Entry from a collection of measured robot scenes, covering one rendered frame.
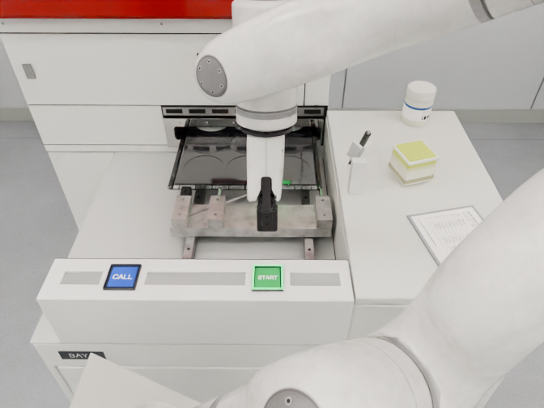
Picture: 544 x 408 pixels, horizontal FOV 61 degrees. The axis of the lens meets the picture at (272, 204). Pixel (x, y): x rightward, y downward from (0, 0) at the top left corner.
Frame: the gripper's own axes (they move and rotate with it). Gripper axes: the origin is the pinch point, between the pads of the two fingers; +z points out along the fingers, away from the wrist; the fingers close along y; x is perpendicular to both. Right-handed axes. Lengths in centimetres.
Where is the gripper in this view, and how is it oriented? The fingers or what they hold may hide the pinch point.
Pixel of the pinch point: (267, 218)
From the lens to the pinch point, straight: 71.7
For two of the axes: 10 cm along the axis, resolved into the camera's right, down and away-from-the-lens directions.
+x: 10.0, 0.0, -0.1
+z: 0.0, 8.7, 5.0
